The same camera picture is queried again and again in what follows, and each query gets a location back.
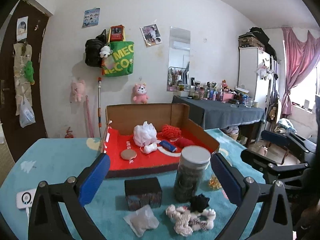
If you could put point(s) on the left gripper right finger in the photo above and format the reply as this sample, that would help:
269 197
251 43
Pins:
274 220

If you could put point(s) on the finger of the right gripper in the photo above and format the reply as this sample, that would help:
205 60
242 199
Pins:
288 174
285 137

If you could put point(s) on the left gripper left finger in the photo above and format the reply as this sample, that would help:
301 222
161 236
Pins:
46 219

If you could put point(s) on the black pompom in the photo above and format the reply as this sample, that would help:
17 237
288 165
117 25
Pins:
199 203

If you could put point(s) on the cream knitted scrunchie toy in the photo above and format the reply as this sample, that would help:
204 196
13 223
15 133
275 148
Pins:
187 222

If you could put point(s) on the white tissue packet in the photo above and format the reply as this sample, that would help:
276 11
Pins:
141 220

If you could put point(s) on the dark red soft pouch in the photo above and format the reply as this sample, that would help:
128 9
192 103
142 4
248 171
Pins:
183 142

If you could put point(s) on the blue sponge block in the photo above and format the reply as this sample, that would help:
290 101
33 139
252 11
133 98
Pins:
168 146

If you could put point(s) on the red foam net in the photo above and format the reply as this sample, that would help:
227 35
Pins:
171 132

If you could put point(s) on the white cotton roll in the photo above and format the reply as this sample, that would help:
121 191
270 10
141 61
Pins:
149 148

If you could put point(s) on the white mesh bath pouf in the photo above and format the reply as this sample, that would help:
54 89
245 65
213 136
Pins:
145 134

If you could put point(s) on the white power bank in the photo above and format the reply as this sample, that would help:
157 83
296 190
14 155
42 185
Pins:
24 199

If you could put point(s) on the small jar with capsules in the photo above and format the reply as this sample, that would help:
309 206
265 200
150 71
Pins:
214 183

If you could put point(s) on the large jar with metal lid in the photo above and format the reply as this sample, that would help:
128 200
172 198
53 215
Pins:
194 161

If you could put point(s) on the white refrigerator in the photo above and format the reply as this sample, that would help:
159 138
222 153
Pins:
256 74

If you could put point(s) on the pink curtain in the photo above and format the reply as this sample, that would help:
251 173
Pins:
301 59

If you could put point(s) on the dark wooden door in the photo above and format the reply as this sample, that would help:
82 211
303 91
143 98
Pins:
26 25

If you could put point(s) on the grey cloth covered side table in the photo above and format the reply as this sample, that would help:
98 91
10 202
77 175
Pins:
211 114

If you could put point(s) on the red fire extinguisher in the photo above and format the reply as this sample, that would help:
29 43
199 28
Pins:
69 133

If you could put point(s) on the black beauty cream box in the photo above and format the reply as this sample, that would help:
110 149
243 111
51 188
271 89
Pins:
142 192

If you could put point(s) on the beige round powder puff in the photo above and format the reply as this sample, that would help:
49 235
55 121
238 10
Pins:
128 154

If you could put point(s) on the plastic bag on door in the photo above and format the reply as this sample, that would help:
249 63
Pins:
27 116

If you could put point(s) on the cardboard box with red lining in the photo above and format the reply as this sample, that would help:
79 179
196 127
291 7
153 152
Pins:
118 136

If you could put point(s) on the pale pink bunny plush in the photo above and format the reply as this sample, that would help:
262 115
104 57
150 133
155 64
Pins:
77 90

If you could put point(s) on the green plush on door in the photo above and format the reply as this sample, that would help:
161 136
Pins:
29 72

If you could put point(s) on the beige hanging door organizer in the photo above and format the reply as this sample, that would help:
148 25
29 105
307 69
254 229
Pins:
22 54

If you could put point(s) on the green tote bag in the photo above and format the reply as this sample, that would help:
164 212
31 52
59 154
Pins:
117 54

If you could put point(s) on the wall mirror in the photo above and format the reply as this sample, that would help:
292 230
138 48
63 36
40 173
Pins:
179 58

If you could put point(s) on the pink cat plush on wall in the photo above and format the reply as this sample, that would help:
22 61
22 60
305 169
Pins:
140 94

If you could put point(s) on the broom handle on wall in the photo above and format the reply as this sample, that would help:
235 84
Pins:
99 107

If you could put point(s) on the photo poster on wall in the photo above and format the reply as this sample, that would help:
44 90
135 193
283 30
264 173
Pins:
151 35

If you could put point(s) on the black backpack on wall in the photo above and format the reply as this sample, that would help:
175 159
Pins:
93 48

